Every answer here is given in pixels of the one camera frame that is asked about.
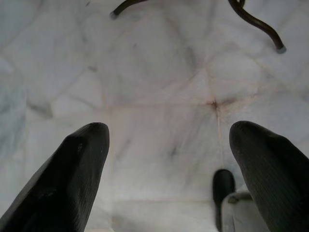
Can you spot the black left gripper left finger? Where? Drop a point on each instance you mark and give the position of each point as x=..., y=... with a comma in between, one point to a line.
x=60, y=183

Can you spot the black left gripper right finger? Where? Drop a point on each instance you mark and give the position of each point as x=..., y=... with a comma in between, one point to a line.
x=272, y=174

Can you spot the curved dark metal chair leg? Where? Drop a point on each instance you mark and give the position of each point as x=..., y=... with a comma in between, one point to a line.
x=259, y=23
x=125, y=7

